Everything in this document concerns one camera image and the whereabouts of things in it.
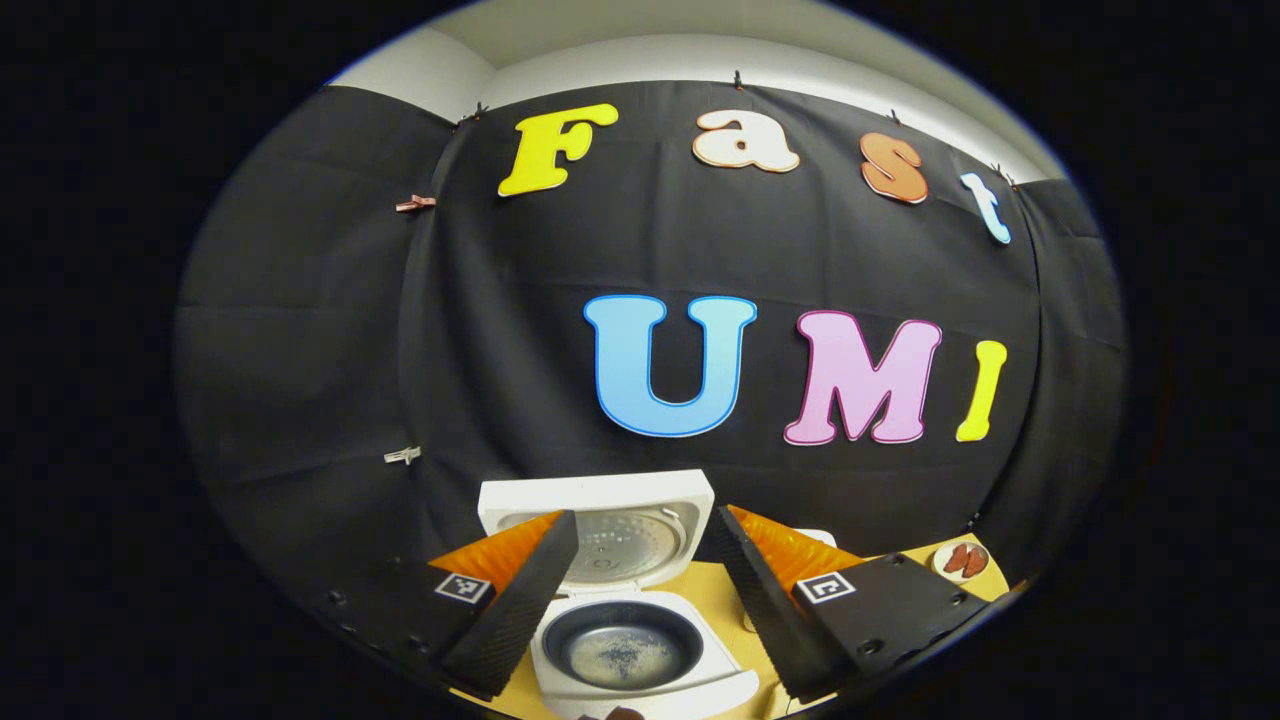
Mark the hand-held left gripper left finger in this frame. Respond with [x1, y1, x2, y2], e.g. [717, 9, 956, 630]
[310, 508, 579, 701]

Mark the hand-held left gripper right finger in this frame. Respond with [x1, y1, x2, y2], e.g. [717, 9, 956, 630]
[713, 503, 991, 701]

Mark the white rice cooker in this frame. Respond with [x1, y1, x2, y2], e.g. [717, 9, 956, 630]
[477, 469, 761, 720]

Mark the round white plate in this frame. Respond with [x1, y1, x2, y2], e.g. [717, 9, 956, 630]
[932, 540, 991, 584]

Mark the black backdrop cloth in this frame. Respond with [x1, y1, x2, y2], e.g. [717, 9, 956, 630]
[175, 80, 1126, 641]

